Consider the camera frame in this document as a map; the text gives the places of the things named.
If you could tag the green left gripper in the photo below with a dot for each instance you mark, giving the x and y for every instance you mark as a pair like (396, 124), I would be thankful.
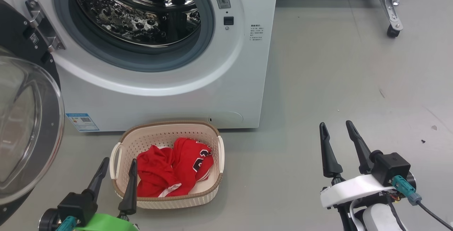
(106, 224)

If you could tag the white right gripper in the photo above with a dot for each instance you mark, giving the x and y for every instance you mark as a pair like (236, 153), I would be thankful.
(354, 190)

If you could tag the red shorts with white trim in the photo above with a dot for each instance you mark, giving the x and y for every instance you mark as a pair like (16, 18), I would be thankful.
(154, 174)

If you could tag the red jersey with number print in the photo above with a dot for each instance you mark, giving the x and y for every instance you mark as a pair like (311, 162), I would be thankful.
(189, 163)

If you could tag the dark round washer door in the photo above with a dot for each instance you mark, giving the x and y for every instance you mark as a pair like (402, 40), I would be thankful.
(21, 125)

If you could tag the cream perforated laundry basket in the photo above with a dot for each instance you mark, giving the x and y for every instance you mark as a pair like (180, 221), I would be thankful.
(212, 188)

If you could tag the white front-load washing machine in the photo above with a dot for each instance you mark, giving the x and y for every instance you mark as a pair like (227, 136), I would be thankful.
(240, 82)

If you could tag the grey rubber door seal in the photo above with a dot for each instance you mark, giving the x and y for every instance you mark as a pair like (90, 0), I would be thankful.
(205, 36)

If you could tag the metal door hinge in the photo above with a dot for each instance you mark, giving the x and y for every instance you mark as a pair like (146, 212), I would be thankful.
(44, 26)

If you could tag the black door latch slot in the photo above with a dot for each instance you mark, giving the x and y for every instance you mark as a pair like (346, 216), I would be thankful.
(228, 21)

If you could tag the blue energy label sticker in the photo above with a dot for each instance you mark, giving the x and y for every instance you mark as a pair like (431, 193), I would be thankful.
(82, 122)

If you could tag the grey metal partition leg with caster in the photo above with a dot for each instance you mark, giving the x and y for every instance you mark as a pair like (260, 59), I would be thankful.
(391, 11)

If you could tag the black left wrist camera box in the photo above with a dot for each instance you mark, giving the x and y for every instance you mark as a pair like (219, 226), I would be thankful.
(76, 206)

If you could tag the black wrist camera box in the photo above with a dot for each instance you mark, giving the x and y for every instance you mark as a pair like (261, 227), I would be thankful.
(391, 167)
(76, 206)

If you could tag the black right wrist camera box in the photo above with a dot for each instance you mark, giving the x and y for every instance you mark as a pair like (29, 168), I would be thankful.
(391, 167)

